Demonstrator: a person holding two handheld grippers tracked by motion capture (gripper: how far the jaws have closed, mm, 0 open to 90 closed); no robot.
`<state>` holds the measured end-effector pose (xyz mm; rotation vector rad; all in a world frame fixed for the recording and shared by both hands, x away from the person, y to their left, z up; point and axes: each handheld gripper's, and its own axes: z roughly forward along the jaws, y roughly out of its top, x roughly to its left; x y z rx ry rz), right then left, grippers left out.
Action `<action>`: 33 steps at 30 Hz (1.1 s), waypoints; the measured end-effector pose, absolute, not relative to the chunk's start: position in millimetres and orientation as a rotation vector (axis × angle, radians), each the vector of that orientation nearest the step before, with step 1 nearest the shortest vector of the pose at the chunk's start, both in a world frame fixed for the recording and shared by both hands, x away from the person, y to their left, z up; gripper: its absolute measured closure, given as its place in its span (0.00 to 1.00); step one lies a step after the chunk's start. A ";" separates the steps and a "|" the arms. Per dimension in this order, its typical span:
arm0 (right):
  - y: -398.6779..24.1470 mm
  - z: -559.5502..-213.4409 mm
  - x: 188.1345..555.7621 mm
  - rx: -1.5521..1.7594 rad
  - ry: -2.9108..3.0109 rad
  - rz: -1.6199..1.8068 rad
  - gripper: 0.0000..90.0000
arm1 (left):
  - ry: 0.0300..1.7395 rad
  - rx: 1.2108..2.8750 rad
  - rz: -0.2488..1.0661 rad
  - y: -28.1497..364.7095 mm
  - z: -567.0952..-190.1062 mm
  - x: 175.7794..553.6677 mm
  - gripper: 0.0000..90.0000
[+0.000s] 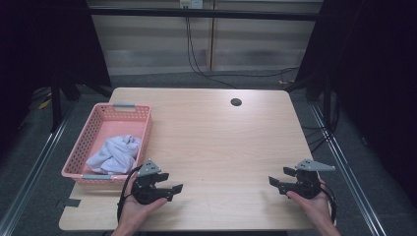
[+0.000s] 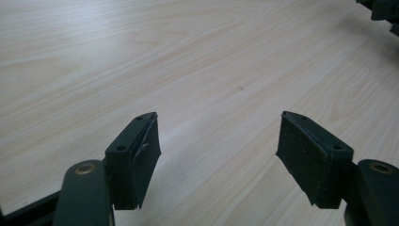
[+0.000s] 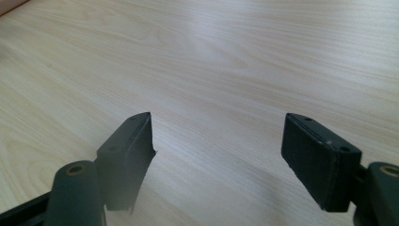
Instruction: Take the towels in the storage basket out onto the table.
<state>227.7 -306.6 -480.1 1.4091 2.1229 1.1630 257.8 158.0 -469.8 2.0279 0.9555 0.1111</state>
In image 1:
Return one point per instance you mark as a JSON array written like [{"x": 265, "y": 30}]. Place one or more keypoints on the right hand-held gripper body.
[{"x": 308, "y": 185}]

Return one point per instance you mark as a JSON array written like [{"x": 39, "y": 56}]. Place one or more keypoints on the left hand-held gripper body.
[{"x": 149, "y": 190}]

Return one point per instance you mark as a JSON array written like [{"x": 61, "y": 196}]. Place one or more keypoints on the white towel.
[{"x": 114, "y": 154}]

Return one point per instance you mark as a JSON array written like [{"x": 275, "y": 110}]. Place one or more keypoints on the pink plastic basket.
[{"x": 108, "y": 131}]

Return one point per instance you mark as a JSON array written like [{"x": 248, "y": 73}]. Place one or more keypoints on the person's right hand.
[{"x": 311, "y": 209}]

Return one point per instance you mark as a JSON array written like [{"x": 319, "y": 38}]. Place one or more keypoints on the person's left hand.
[{"x": 132, "y": 213}]

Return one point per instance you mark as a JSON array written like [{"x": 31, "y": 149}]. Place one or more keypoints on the grey tape piece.
[{"x": 72, "y": 203}]

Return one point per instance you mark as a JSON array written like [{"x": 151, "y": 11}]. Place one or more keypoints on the black metal stand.
[
  {"x": 55, "y": 105},
  {"x": 326, "y": 98}
]

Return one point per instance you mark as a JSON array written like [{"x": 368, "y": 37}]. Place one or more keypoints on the black curtain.
[
  {"x": 39, "y": 46},
  {"x": 377, "y": 82}
]

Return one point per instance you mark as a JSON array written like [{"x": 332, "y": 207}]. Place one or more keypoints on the yellow floor marker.
[{"x": 44, "y": 104}]

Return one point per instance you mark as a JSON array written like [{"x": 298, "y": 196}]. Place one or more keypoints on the black horizontal metal bar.
[{"x": 203, "y": 13}]

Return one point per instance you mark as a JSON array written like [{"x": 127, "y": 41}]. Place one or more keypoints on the aluminium floor rail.
[
  {"x": 347, "y": 177},
  {"x": 31, "y": 177}
]

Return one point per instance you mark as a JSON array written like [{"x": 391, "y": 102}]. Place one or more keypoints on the white wall outlet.
[{"x": 191, "y": 4}]

